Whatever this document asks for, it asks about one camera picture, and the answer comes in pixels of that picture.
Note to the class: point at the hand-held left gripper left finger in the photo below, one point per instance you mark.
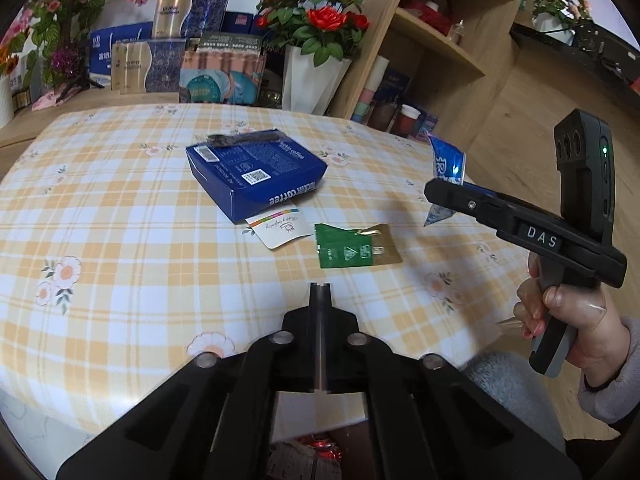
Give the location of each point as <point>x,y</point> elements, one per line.
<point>295,325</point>

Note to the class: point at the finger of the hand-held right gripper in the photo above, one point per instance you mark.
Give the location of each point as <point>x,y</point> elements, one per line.
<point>470,204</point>

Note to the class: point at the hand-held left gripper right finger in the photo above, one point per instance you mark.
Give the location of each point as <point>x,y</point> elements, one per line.
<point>345,325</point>

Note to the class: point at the blue snack packet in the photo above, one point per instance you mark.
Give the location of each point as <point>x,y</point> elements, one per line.
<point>447,160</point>

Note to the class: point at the person's right forearm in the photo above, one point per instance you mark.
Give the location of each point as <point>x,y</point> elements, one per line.
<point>615,375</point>

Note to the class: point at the person's right hand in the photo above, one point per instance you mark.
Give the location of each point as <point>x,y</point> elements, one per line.
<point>595,345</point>

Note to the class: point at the green gold foil packet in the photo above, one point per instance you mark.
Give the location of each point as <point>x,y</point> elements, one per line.
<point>340,247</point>

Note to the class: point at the purple blue small box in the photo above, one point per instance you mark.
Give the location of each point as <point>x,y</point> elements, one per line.
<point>426,127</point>

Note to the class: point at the white card with rainbow stripe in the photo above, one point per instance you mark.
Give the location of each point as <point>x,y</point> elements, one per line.
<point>277,230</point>

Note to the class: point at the red cup with white rim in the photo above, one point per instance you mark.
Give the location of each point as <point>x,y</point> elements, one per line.
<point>404,122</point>

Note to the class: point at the crushed red can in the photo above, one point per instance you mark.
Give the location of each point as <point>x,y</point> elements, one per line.
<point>320,447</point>

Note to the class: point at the black tv stand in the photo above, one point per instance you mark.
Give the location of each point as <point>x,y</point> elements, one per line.
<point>600,60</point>

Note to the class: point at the blue book box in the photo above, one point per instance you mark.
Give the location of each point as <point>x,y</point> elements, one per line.
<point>397,85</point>

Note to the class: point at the stack of pastel cups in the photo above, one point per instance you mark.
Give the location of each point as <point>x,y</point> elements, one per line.
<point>370,90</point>

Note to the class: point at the blue coffee box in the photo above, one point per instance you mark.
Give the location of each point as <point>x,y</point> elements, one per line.
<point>260,175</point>

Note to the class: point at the white flower pot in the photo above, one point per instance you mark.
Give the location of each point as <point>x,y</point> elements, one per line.
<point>552,30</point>

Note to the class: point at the small glass bottle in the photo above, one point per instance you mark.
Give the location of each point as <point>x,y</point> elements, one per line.
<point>456,34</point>

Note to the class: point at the grey fleece cloth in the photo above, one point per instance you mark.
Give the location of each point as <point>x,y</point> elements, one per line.
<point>515,385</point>

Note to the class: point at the pink rose bouquet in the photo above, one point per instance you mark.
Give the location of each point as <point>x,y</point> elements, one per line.
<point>560,2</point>

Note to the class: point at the black foil wrapper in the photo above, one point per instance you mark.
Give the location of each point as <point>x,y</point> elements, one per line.
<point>235,139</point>

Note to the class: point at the red basket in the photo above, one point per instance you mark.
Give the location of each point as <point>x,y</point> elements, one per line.
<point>430,12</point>

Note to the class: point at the white angular vase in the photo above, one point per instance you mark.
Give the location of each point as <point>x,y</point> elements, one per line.
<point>312,85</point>

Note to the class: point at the wooden shelf unit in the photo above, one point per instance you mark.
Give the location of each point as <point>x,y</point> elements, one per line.
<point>370,10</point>

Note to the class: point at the red rose bouquet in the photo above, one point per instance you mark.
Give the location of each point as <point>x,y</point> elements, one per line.
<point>315,15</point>

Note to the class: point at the pink and teal gift box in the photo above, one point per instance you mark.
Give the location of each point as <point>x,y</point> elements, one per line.
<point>220,80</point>

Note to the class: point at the dark cloth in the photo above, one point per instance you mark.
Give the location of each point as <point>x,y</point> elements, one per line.
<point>605,450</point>

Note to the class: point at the dark green box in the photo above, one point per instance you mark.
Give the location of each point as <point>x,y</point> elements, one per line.
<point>227,42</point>

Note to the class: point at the navy box with red logo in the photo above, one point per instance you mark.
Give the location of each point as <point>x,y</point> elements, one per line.
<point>242,22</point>

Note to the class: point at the gold and blue gift box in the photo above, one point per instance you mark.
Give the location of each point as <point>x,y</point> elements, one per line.
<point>150,67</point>
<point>195,12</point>

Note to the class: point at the black mini tripod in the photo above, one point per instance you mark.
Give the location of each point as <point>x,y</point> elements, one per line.
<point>82,82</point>

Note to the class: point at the blue white gift box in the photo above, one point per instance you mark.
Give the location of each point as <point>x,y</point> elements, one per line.
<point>102,55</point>

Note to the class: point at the pink cloth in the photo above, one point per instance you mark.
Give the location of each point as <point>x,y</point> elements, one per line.
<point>50,99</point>

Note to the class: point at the purple artificial flower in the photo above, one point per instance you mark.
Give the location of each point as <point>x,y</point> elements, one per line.
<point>65,62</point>

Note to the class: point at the row of small brown bottles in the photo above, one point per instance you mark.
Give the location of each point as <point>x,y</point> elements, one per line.
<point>20,100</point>

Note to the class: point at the white ribbed vase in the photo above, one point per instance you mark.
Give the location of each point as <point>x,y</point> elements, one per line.
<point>5,105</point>

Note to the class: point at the pink blossom artificial plant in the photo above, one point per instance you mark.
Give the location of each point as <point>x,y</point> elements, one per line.
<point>55,10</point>

